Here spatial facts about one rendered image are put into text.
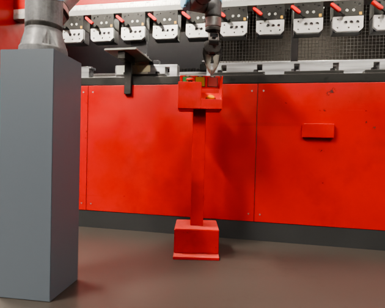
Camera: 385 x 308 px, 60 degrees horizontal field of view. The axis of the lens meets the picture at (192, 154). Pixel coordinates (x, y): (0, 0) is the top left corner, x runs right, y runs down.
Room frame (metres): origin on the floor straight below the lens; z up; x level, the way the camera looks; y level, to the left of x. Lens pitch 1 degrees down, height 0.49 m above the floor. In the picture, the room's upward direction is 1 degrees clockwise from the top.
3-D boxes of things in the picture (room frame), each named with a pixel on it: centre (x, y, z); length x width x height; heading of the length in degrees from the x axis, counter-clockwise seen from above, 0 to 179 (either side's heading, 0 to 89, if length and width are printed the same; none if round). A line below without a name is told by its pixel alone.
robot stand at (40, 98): (1.11, 0.50, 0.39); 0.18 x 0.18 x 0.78; 82
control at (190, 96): (1.58, -0.03, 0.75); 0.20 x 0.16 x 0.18; 90
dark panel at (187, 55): (2.59, 0.47, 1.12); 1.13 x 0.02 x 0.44; 79
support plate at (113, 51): (1.90, 0.37, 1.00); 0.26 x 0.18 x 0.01; 169
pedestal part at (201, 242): (1.55, -0.03, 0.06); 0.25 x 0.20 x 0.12; 0
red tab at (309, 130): (1.69, -0.63, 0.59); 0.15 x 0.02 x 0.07; 79
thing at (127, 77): (1.86, 0.38, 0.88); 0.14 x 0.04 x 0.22; 169
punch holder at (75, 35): (2.13, 0.76, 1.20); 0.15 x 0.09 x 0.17; 79
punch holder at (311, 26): (1.85, -0.61, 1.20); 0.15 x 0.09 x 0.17; 79
